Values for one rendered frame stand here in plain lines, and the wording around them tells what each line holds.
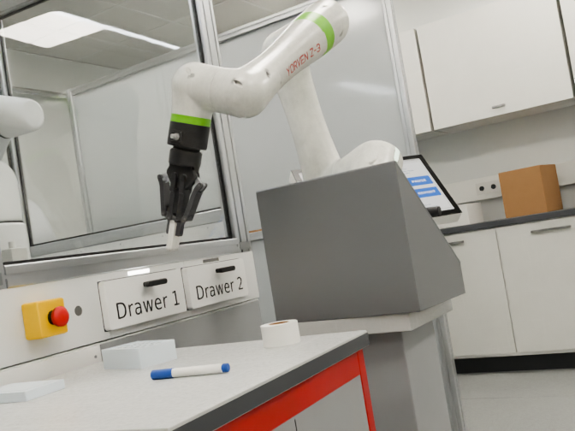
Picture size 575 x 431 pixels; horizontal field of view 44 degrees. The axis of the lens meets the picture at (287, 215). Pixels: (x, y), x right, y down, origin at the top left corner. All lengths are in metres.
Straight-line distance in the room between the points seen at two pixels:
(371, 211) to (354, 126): 1.72
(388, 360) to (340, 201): 0.37
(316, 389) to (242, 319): 0.96
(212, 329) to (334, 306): 0.48
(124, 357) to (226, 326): 0.69
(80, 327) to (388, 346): 0.67
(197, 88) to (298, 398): 0.76
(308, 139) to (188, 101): 0.43
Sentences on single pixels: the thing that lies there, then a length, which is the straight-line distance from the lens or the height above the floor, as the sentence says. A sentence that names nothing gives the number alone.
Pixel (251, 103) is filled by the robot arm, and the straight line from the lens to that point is 1.54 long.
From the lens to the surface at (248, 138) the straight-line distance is 3.54.
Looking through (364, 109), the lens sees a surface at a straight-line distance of 3.23.
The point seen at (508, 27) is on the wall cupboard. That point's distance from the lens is 4.78.
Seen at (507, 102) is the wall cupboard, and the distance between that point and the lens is 4.71.
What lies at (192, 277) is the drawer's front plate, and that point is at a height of 0.90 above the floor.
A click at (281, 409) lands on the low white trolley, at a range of 1.07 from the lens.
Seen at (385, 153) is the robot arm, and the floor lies 1.13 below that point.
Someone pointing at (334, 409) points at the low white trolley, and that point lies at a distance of 1.24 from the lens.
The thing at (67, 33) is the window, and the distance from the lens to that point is 1.78.
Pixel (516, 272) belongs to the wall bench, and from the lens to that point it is 4.34.
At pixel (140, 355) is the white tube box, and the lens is 1.35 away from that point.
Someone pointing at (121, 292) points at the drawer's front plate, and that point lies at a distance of 1.67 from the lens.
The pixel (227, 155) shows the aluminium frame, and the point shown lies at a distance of 2.18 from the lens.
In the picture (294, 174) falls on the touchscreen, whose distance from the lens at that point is 2.43.
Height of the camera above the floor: 0.94
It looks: 3 degrees up
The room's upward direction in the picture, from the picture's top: 9 degrees counter-clockwise
